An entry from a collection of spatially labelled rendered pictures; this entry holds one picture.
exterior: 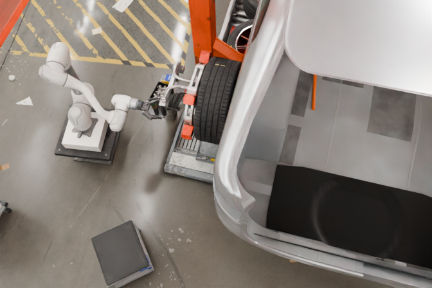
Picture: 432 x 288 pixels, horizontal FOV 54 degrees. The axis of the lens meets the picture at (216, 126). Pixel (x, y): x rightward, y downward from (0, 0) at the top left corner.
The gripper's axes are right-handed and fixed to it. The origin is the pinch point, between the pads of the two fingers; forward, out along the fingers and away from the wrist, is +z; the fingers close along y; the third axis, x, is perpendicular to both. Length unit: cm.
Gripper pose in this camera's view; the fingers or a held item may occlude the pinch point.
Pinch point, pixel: (162, 110)
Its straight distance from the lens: 331.5
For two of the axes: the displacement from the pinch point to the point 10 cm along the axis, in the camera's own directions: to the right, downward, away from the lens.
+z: 9.7, 2.1, -1.4
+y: -2.5, 8.6, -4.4
